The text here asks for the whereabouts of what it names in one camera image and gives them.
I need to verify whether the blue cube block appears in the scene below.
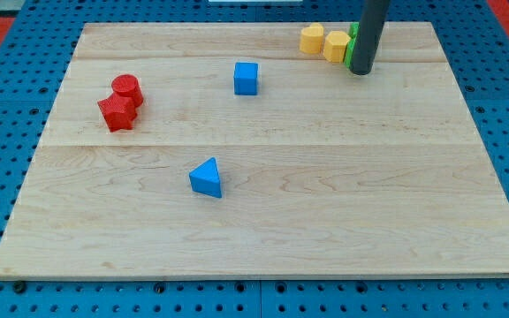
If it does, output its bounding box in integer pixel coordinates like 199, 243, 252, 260
233, 62, 258, 95

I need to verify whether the blue triangular prism block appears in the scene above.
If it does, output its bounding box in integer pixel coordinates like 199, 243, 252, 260
188, 157, 223, 198

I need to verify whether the light wooden board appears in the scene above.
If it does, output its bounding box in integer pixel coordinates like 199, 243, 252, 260
0, 22, 509, 281

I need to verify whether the yellow heart block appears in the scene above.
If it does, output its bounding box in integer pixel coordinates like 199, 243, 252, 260
299, 22, 324, 55

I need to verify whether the green block lower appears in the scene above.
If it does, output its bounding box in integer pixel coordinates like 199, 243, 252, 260
344, 38, 356, 69

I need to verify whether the green block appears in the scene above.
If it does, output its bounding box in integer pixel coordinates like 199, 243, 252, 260
344, 38, 356, 69
348, 22, 360, 39

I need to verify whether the yellow hexagon block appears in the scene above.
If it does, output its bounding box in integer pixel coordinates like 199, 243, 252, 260
323, 31, 351, 63

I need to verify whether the red star block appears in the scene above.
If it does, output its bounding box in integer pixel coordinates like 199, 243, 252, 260
97, 93, 137, 133

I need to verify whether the red cylinder block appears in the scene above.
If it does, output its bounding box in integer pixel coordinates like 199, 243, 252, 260
111, 74, 144, 108

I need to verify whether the green block upper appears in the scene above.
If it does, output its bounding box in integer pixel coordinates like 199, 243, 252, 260
348, 22, 360, 39

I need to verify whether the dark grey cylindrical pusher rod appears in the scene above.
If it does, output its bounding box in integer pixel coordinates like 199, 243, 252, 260
349, 0, 391, 75

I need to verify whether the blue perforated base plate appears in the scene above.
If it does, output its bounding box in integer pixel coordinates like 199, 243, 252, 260
0, 0, 509, 317

